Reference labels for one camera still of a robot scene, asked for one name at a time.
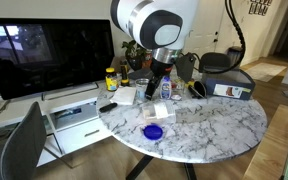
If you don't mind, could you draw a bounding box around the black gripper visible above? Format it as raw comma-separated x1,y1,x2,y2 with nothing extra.
145,59,173,100

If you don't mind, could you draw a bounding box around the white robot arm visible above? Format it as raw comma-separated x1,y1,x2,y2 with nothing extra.
110,0,199,100

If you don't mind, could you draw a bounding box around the white blue-capped bottle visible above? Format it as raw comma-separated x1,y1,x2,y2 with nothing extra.
160,76,172,99

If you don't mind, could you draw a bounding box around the clear drinking glass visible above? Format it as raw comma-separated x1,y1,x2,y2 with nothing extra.
135,78,149,102

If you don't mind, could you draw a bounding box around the potted green plant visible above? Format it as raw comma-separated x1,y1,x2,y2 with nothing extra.
122,40,150,71

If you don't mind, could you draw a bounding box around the white paper napkin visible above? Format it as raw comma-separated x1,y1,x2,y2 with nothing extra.
110,87,136,105

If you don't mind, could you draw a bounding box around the black yellow flashlight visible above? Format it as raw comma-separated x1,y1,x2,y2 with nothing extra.
120,61,129,86

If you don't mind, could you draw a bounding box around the yellow-capped supplement bottle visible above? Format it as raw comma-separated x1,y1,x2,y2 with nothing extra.
105,67,118,91

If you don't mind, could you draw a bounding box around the blue plastic lid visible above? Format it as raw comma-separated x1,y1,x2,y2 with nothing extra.
143,124,163,140

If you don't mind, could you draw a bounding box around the black remote control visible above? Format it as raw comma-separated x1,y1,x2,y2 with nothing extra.
99,103,118,113

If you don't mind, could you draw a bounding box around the dark round chair seat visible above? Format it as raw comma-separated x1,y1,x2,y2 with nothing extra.
198,52,231,72

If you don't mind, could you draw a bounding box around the large grey open box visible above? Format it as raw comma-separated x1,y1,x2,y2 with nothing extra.
202,70,255,100

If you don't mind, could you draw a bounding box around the white tv stand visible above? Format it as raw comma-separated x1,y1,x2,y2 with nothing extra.
0,82,110,157

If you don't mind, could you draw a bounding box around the black computer monitor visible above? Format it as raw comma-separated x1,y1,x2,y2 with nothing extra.
0,18,114,100

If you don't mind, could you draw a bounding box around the grey chair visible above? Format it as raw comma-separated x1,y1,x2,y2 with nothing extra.
0,102,47,180

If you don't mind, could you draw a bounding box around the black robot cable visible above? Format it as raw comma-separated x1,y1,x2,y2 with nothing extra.
180,0,247,75

